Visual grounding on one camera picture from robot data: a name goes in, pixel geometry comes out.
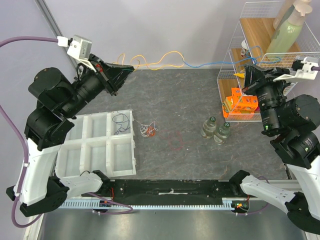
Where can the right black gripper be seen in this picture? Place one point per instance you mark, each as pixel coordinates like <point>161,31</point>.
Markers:
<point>258,83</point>

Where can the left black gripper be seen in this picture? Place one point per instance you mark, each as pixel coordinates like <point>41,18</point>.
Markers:
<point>113,76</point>

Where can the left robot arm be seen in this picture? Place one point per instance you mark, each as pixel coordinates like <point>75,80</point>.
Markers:
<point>58,103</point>

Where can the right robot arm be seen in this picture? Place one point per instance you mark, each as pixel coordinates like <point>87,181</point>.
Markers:
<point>290,124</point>

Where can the yellow snack bag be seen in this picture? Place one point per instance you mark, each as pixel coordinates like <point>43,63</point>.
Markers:
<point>239,75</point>

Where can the small white cup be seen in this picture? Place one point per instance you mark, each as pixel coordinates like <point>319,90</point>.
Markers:
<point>244,49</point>

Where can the orange snack box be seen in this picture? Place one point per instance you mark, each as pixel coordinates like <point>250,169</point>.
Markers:
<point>244,104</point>

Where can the green yellow snack box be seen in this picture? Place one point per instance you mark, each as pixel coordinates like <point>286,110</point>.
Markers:
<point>228,104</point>

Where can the green lotion pump bottle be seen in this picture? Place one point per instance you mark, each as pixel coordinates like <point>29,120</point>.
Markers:
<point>290,29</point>

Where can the left glass water bottle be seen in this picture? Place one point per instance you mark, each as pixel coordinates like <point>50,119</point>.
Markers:
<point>208,128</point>

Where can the glass water bottle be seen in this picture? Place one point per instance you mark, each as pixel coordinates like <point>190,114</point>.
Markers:
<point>222,133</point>
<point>208,128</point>

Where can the white compartment tray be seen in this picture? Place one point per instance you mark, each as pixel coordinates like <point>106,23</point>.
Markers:
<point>99,141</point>

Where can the right glass water bottle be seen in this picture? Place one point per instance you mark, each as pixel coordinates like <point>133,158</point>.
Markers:
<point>222,133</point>

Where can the beige pump bottle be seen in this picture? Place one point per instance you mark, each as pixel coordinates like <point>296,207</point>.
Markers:
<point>285,11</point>

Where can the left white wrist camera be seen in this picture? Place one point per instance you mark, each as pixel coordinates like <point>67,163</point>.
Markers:
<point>79,48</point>

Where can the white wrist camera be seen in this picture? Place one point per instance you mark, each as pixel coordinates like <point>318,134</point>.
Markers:
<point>79,48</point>
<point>302,70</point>

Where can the white wire shelf rack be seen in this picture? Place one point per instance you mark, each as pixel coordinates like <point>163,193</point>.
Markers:
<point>255,25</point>

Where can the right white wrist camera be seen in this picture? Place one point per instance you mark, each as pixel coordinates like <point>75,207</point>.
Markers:
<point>302,70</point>

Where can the aluminium corner post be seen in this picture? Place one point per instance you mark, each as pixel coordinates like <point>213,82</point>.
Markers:
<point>48,16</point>

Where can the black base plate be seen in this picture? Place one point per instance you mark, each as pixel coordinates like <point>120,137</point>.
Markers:
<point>169,192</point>

